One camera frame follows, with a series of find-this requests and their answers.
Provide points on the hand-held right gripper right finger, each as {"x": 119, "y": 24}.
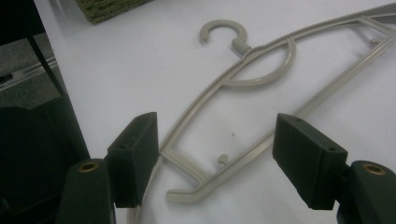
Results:
{"x": 308, "y": 161}

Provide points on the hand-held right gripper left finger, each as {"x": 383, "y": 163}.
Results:
{"x": 130, "y": 161}

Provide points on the green woven basket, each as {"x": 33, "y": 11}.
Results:
{"x": 109, "y": 9}

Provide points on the black curtain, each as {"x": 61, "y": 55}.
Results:
{"x": 15, "y": 18}

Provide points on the aluminium rail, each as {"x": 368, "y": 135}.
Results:
{"x": 28, "y": 73}

